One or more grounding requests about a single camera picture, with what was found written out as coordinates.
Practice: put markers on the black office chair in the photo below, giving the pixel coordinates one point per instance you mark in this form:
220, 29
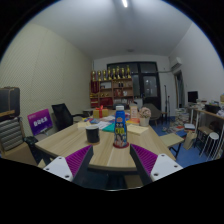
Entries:
63, 115

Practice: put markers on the white wall air conditioner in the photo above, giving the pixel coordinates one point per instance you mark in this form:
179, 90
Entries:
176, 64

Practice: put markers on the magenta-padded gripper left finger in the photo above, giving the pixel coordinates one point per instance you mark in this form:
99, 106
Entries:
79, 160

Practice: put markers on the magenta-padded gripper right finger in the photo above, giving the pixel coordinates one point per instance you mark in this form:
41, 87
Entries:
145, 160

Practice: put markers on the black computer monitor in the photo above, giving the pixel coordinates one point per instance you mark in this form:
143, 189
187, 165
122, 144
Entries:
192, 97

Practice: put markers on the yellow gift box red ribbon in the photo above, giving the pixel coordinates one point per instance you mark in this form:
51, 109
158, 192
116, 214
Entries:
100, 113

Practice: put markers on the yellow paper envelope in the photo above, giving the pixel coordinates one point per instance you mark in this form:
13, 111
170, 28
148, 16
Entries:
137, 129

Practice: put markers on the low light wooden table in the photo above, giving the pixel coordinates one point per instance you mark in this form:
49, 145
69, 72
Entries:
170, 139

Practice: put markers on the teal book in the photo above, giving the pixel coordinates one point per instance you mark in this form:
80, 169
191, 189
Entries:
109, 128

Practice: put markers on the blue drink bottle white cap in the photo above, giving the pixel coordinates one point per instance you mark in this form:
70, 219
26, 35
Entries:
120, 128

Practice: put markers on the orange book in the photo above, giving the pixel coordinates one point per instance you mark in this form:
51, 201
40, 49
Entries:
132, 121

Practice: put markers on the standing picture card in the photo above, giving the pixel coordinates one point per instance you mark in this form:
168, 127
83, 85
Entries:
134, 112

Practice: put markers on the brown paper bag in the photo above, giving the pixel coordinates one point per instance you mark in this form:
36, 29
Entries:
189, 140

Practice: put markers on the black framed glass door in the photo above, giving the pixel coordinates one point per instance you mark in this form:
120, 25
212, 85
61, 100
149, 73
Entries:
150, 85

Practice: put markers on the pile of books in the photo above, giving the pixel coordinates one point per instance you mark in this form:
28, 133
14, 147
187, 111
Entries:
180, 119

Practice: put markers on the striped grey cushion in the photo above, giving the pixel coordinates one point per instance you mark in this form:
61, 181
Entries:
10, 133

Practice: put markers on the flat round red coaster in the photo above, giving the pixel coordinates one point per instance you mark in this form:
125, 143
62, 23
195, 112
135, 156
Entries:
127, 145

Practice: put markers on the long wooden side desk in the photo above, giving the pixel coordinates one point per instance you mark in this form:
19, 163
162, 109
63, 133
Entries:
213, 115

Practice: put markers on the pink flowers in white pot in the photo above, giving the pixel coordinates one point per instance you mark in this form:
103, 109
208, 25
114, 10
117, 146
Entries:
144, 115

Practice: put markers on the wooden shelf unit with trophies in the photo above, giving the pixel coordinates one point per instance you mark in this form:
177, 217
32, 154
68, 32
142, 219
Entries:
111, 90

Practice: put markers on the black tripod stand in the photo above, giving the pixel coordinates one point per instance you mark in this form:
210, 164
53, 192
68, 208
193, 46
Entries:
166, 100

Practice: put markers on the purple sign board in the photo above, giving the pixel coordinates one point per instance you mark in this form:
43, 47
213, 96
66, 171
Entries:
40, 121

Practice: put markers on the white round stool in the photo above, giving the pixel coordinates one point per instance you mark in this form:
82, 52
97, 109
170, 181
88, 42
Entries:
213, 136

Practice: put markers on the ceiling tube light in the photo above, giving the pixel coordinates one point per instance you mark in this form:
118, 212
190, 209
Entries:
124, 3

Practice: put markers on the black mug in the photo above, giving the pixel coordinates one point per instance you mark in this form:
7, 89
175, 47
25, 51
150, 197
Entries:
92, 135

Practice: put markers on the dark suitcase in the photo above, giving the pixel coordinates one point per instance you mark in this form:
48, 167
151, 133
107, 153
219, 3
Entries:
9, 100

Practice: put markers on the white paper booklet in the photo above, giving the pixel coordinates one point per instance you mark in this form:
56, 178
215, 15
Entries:
103, 125

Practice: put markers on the grey armchair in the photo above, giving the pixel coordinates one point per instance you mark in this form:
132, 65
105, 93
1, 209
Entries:
155, 111

